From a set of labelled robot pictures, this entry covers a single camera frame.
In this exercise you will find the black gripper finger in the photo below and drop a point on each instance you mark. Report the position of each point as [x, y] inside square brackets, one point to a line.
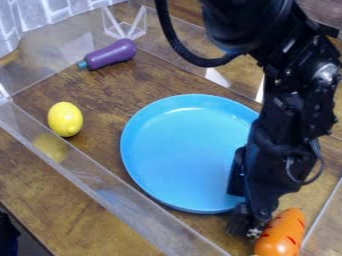
[242, 223]
[235, 184]

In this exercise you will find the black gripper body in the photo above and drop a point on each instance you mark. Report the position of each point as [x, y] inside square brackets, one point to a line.
[278, 159]

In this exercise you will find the orange toy carrot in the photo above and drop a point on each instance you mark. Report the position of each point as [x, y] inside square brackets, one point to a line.
[282, 236]

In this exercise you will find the blue round plate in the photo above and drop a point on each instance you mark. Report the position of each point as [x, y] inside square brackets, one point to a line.
[178, 145]

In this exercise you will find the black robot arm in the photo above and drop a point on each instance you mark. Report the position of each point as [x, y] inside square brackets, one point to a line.
[273, 31]

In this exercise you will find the yellow toy lemon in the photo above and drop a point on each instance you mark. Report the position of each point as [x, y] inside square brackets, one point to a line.
[64, 119]

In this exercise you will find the purple toy eggplant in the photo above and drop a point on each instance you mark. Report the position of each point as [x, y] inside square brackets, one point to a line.
[118, 52]

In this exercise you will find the clear acrylic front wall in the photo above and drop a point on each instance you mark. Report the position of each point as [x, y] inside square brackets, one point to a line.
[168, 234]

